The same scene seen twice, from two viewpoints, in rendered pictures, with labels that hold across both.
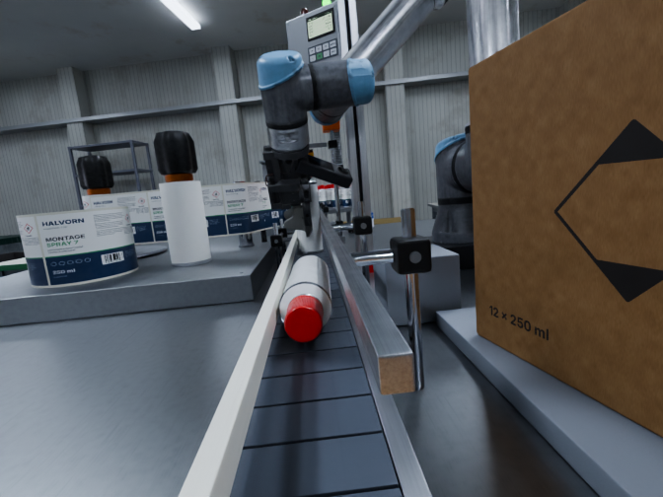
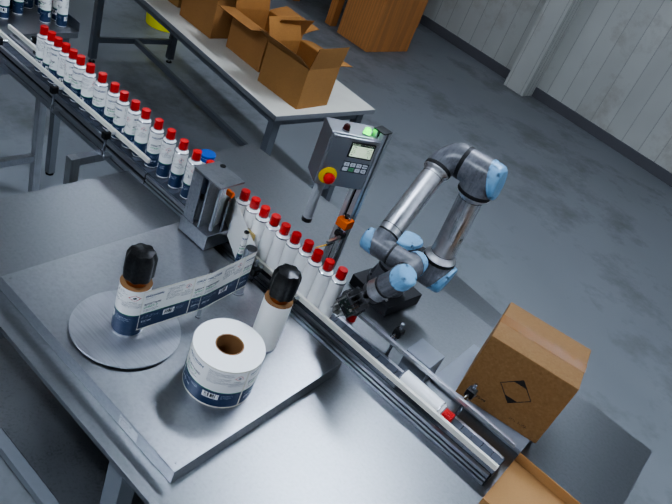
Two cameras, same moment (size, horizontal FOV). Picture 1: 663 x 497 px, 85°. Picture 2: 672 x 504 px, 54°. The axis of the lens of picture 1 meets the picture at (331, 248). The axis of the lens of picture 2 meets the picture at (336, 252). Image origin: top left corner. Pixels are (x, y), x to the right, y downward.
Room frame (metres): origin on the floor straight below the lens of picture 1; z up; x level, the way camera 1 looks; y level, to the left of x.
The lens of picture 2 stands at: (0.00, 1.60, 2.31)
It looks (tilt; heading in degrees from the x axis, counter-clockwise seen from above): 34 degrees down; 300
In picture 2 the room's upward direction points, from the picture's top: 23 degrees clockwise
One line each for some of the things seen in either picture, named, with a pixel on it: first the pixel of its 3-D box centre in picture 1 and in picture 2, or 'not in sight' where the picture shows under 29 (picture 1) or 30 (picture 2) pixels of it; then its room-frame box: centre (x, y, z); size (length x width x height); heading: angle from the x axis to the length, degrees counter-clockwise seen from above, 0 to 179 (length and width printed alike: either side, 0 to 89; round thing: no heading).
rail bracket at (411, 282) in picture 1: (389, 304); (462, 404); (0.31, -0.05, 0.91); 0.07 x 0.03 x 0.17; 92
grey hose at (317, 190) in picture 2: (334, 134); (315, 195); (1.10, -0.04, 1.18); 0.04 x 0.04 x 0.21
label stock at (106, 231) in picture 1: (82, 244); (223, 362); (0.80, 0.54, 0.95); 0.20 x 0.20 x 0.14
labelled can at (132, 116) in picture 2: not in sight; (132, 124); (1.94, 0.10, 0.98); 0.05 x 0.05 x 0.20
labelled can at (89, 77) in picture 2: not in sight; (88, 87); (2.24, 0.11, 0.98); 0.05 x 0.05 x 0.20
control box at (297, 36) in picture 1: (324, 54); (344, 154); (1.04, -0.03, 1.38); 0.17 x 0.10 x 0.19; 57
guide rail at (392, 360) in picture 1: (327, 226); (380, 331); (0.65, 0.00, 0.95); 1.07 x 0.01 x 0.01; 2
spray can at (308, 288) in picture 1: (308, 292); (426, 396); (0.40, 0.03, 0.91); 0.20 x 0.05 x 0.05; 1
